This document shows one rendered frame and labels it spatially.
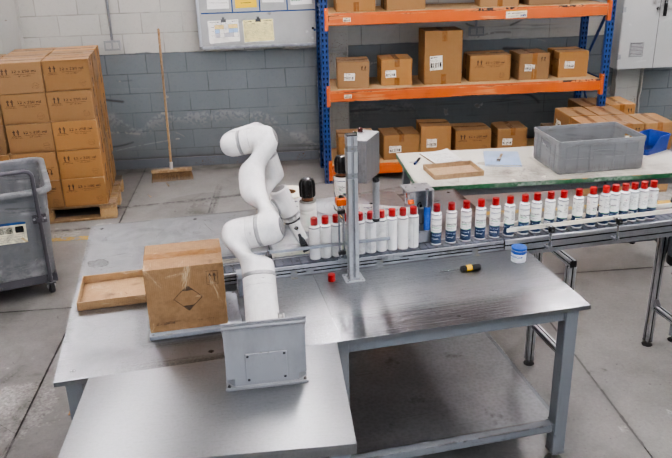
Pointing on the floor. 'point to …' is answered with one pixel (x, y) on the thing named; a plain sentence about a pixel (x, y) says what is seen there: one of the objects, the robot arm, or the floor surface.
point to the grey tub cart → (25, 225)
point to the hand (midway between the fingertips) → (304, 247)
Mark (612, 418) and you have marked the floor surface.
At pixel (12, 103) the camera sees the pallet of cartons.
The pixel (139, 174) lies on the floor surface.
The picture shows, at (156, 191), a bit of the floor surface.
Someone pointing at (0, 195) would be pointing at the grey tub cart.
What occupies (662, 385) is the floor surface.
